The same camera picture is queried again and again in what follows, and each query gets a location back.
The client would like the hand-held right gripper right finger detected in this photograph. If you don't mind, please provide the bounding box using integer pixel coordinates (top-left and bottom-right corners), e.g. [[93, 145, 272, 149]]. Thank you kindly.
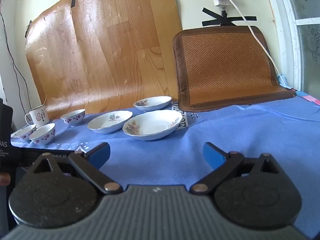
[[190, 142, 283, 195]]

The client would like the small scalloped floral plate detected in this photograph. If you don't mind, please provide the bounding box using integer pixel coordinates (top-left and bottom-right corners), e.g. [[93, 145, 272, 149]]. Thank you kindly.
[[133, 95, 172, 112]]

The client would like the brown woven mat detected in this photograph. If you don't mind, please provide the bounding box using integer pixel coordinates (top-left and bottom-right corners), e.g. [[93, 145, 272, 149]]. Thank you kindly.
[[172, 25, 297, 113]]

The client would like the white enamel mug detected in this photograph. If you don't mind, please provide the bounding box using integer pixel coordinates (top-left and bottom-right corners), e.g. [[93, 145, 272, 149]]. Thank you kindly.
[[24, 105, 50, 128]]

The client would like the white cable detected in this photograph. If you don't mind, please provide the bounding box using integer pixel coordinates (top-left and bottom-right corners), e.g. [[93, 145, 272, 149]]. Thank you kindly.
[[219, 0, 283, 78]]

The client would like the large floral plate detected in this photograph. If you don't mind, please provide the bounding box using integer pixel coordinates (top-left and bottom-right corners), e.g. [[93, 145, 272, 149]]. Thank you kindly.
[[122, 109, 183, 141]]

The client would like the blue printed cloth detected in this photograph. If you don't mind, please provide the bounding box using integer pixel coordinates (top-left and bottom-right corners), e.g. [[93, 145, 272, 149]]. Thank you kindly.
[[10, 94, 320, 240]]

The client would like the pink and blue bedsheet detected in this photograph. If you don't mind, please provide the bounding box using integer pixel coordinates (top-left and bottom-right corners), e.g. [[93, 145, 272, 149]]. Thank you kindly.
[[289, 87, 320, 106]]

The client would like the person's left hand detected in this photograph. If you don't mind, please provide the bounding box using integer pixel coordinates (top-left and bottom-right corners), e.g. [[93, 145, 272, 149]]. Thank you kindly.
[[0, 173, 11, 188]]

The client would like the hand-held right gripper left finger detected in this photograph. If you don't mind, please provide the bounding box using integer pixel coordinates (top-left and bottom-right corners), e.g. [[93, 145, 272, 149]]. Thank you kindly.
[[31, 142, 123, 195]]

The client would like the thin black cable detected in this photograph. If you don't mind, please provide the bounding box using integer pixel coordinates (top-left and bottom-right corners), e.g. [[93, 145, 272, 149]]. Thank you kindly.
[[0, 11, 31, 121]]

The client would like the floral ceramic bowl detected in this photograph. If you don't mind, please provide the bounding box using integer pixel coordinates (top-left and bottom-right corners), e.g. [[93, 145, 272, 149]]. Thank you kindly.
[[60, 109, 86, 127], [10, 124, 37, 143], [29, 123, 56, 146]]

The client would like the wood-grain vinyl sheet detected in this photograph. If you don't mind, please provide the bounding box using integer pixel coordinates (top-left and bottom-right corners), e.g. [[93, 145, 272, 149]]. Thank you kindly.
[[24, 0, 183, 119]]

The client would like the plate with centre flower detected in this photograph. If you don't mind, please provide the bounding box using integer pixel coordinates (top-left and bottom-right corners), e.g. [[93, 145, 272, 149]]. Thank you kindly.
[[87, 110, 134, 134]]

